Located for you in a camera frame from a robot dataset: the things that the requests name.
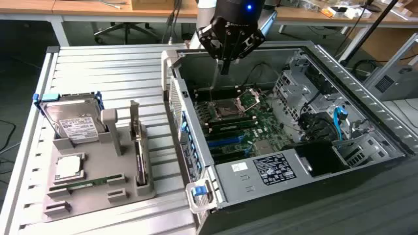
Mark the blue slot clip row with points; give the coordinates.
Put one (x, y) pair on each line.
(195, 156)

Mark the brown cardboard box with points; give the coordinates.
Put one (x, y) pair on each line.
(153, 5)

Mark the black office chair base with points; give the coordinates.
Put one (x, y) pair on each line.
(125, 29)

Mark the green RAM stick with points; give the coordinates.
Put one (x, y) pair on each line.
(88, 183)

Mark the hard disk in blue carrier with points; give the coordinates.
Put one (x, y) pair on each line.
(75, 117)

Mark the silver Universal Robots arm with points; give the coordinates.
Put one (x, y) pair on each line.
(203, 14)

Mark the graphics card with metal bracket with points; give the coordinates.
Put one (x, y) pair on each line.
(140, 151)

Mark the tall perforated disk bay cage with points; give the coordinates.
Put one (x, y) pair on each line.
(294, 94)

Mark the grey chipset heatsink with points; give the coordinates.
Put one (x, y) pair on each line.
(263, 147)

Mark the aluminium profile frame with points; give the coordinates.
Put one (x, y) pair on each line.
(399, 52)

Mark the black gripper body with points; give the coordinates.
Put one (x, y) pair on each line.
(235, 9)

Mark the blue expansion slot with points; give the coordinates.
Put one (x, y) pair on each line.
(224, 142)

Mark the open metal socket cover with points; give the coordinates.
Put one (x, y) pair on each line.
(250, 98)

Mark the black installed RAM stick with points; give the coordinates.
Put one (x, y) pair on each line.
(231, 124)

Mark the grey power supply unit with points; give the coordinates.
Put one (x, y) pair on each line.
(235, 183)

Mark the open grey PC case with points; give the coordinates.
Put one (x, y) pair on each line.
(359, 93)

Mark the blue case latch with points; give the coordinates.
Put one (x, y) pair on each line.
(197, 191)

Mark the grey printed parts rack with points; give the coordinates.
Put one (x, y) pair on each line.
(97, 166)

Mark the low silver disk bay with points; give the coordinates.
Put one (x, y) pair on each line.
(362, 151)

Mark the black expansion slot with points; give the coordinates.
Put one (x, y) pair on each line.
(228, 155)

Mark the wooden desk with grey legs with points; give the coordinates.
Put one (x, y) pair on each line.
(32, 7)

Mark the CPU socket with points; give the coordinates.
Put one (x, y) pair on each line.
(227, 110)

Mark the silver CPU chip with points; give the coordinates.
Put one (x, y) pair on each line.
(68, 166)

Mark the black round stand base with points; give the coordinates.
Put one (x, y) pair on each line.
(371, 7)

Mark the green motherboard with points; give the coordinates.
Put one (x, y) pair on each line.
(267, 122)

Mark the grey computer tower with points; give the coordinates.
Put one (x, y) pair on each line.
(400, 83)

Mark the white device box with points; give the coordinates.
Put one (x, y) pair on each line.
(354, 13)

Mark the thin metal locking lever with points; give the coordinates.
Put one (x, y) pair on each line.
(211, 95)

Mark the cluttered wooden desk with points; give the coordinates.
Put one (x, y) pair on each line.
(391, 22)

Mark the black tripod pole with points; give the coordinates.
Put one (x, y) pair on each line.
(368, 31)

